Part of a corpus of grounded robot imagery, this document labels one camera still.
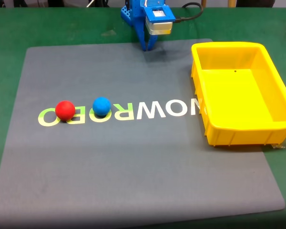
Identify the blue ball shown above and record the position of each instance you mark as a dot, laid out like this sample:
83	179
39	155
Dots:
101	106

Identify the clear tape piece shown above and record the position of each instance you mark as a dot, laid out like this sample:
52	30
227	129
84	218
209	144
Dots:
281	144

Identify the wooden leg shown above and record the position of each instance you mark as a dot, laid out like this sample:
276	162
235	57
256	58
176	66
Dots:
203	3
232	3

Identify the yellow plastic bin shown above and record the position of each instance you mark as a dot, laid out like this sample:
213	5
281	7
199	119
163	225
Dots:
238	95

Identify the red ball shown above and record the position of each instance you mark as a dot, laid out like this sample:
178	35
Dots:
65	110

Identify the gray mat with lettering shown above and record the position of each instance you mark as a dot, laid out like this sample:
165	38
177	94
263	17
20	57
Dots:
133	155

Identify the silver camera box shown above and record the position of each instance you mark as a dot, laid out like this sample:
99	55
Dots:
160	27

